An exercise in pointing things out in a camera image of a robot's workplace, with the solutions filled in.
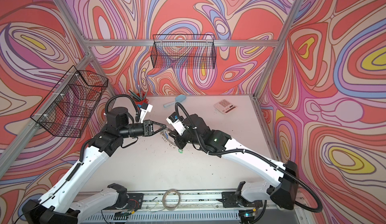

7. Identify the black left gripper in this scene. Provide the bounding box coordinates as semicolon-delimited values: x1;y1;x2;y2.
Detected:
118;121;166;140

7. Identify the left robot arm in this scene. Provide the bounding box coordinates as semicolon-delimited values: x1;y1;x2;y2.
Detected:
22;103;157;224

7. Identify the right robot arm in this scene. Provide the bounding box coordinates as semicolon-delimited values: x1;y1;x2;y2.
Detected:
167;113;299;210

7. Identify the light blue spatula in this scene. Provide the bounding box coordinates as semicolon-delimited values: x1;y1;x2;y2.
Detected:
163;94;187;108

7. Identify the red metal pencil bucket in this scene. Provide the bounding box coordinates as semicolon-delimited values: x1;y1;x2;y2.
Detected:
135;98;148;106

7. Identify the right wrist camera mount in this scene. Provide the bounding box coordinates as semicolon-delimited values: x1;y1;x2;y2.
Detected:
166;112;186;136

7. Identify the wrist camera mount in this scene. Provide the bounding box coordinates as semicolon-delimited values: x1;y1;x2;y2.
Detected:
139;102;153;123
166;112;186;136

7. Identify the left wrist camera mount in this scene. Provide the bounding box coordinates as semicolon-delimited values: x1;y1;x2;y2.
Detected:
139;102;153;123

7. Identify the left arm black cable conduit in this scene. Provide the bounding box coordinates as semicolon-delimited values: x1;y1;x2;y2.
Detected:
105;94;141;118

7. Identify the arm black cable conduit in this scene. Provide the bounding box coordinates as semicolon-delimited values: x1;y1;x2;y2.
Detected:
174;102;323;213
105;94;141;118

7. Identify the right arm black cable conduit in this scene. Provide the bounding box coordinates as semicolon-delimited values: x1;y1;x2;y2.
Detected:
174;102;323;213

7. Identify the coiled clear cable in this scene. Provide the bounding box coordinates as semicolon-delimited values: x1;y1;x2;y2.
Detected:
162;188;182;212

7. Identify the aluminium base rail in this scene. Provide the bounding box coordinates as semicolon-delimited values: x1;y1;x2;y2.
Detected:
84;189;309;224

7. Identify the black wire basket back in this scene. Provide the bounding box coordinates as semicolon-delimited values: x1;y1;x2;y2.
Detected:
150;34;217;69

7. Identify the black wire basket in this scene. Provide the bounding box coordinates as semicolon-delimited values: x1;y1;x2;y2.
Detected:
30;66;109;138
150;34;217;69

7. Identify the black wire basket left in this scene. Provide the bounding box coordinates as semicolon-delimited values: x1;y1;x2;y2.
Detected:
30;66;109;138

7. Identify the aluminium frame post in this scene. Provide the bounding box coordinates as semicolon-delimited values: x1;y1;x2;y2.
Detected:
45;0;121;97

